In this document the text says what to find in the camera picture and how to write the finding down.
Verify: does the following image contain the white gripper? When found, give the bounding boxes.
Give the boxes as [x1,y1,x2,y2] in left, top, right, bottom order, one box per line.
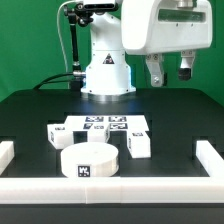
[121,0,213,87]

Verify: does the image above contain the white round stool seat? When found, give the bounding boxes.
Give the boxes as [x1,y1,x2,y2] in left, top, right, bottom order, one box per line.
[61,142,119,178]

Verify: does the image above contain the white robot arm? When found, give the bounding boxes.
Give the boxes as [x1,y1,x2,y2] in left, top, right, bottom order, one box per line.
[81,0,212,101]

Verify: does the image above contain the white U-shaped fence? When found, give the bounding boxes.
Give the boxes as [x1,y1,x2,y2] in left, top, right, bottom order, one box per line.
[0,141,224,204]

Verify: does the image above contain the camera on mount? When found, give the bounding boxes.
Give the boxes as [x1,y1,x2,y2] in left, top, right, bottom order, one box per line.
[83,0,116,11]

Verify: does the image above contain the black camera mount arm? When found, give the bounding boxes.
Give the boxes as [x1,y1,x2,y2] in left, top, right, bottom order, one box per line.
[64,3,93,91]

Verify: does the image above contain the white marker base plate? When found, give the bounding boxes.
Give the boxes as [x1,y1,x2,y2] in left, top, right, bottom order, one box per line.
[63,115,150,134]

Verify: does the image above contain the white cable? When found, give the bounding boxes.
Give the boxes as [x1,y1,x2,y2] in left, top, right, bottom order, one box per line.
[55,0,78,73]

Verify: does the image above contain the black cables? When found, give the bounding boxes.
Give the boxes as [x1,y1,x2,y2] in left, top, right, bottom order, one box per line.
[32,72,78,90]

